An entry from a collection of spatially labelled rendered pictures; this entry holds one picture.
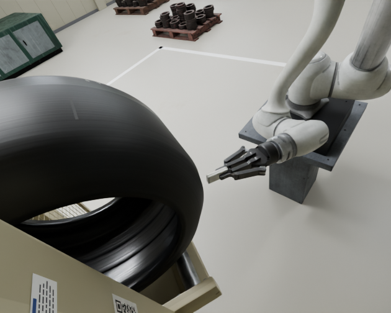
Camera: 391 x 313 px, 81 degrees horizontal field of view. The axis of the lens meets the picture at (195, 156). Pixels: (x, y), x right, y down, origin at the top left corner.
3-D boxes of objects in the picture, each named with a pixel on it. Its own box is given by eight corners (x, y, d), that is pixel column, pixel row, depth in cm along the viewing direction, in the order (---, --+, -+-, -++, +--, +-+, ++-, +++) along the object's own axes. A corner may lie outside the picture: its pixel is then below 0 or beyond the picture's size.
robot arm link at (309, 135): (298, 165, 74) (272, 149, 85) (334, 148, 78) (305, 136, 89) (298, 136, 69) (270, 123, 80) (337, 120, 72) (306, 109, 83)
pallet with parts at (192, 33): (178, 19, 494) (172, -4, 463) (223, 20, 427) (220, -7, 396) (151, 37, 459) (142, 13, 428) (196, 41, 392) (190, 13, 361)
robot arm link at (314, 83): (290, 85, 123) (295, 45, 107) (329, 87, 116) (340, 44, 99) (284, 104, 115) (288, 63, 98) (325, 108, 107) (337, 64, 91)
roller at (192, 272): (190, 292, 57) (186, 300, 60) (205, 286, 59) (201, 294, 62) (151, 192, 81) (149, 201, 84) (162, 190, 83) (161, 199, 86)
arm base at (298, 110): (292, 87, 130) (292, 79, 126) (329, 101, 117) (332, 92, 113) (270, 105, 125) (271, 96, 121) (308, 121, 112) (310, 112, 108)
